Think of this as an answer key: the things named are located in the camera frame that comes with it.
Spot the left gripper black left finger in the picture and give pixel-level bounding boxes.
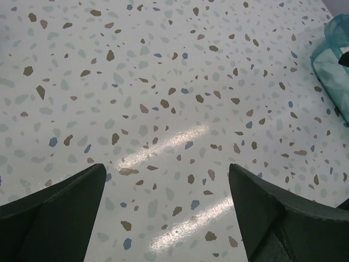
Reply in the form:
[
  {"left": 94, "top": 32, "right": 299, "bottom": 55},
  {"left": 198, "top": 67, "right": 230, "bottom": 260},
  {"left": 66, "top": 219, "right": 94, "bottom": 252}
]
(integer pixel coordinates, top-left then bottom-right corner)
[{"left": 1, "top": 164, "right": 106, "bottom": 261}]

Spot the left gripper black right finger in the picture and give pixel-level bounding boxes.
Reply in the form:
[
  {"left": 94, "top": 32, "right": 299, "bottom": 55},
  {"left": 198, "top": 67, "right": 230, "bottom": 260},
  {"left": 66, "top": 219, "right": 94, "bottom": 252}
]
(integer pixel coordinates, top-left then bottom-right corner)
[{"left": 228, "top": 164, "right": 348, "bottom": 261}]

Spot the teal translucent plastic bin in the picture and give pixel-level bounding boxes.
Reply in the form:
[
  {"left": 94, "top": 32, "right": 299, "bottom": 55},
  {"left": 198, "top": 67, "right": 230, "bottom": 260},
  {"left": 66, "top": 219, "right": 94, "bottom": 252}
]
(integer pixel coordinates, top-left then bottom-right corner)
[{"left": 311, "top": 14, "right": 348, "bottom": 122}]

